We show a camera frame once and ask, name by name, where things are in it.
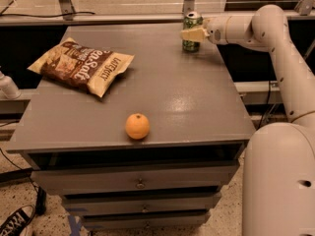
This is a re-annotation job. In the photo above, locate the green soda can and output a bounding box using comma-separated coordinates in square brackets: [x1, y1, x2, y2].
[182, 11, 203, 52]

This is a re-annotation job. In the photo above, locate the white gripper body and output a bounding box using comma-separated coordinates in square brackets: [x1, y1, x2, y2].
[207, 16, 228, 45]

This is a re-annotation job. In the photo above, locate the black cable on ledge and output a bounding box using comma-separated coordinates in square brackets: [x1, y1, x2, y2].
[0, 11, 96, 20]

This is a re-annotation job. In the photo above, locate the grey drawer cabinet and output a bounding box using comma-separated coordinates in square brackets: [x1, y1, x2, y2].
[7, 24, 254, 231]

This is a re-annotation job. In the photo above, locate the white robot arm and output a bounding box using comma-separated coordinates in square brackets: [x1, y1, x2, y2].
[181, 5, 315, 236]

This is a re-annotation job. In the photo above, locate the orange fruit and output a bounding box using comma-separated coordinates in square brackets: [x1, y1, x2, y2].
[125, 113, 150, 140]

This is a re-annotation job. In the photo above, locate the black white sneaker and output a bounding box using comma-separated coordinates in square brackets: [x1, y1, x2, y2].
[0, 205, 35, 236]

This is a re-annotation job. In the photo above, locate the bottom grey drawer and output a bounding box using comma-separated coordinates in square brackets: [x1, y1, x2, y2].
[82, 210, 210, 231]

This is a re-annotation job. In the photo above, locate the metal frame rail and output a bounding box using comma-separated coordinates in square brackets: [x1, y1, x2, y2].
[0, 9, 315, 27]

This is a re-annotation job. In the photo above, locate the grey drawer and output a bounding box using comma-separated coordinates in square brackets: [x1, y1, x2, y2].
[31, 160, 239, 196]
[82, 210, 210, 231]
[62, 192, 221, 216]

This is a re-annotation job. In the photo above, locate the black floor cable plug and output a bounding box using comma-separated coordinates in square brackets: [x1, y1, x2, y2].
[35, 188, 46, 215]

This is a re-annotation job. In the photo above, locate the white pipe at left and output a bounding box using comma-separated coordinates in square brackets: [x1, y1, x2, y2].
[0, 71, 21, 99]

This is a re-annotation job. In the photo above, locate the top grey drawer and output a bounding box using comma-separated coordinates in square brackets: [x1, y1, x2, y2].
[31, 160, 239, 196]

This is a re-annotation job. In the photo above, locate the brown chip bag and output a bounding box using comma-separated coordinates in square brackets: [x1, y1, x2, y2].
[29, 37, 134, 97]

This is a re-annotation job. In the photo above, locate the middle grey drawer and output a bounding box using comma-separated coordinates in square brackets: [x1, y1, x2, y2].
[62, 192, 221, 216]

